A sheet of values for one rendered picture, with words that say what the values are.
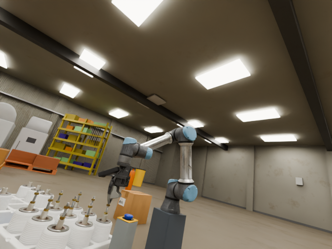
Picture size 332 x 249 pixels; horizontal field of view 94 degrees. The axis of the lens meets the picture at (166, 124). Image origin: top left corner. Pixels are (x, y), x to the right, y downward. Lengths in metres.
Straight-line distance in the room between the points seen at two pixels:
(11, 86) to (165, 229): 9.45
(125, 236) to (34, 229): 0.35
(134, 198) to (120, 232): 1.07
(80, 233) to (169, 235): 0.61
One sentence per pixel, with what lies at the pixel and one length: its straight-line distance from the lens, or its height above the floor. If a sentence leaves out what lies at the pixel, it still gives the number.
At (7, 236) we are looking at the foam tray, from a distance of 0.96.
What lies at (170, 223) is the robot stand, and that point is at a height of 0.25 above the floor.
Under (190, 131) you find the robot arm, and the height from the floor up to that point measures 0.88.
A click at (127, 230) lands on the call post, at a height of 0.28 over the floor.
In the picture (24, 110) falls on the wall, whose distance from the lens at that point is 9.72.
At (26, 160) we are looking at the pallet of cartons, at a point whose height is 0.19.
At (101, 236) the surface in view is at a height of 0.20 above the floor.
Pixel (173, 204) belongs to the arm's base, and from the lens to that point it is 1.28.
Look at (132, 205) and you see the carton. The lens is 1.88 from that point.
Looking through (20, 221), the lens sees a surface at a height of 0.22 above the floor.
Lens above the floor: 0.51
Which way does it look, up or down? 19 degrees up
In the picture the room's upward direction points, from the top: 13 degrees clockwise
